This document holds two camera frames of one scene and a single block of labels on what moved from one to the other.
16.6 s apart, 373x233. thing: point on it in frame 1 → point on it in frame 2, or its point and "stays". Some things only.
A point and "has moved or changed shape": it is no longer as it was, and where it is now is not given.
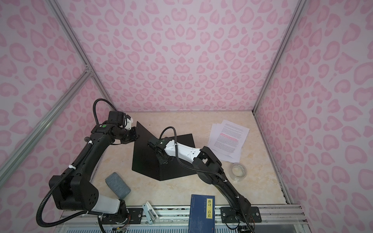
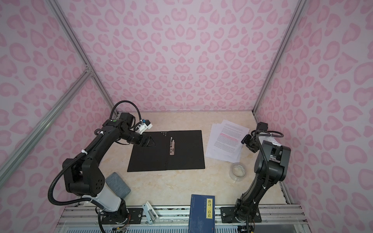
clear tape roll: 237,172 stays
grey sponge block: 118,185 stays
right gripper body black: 161,159 → 250,143
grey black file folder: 145,161 has moved or changed shape
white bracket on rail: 150,213 stays
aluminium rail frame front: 177,219 stays
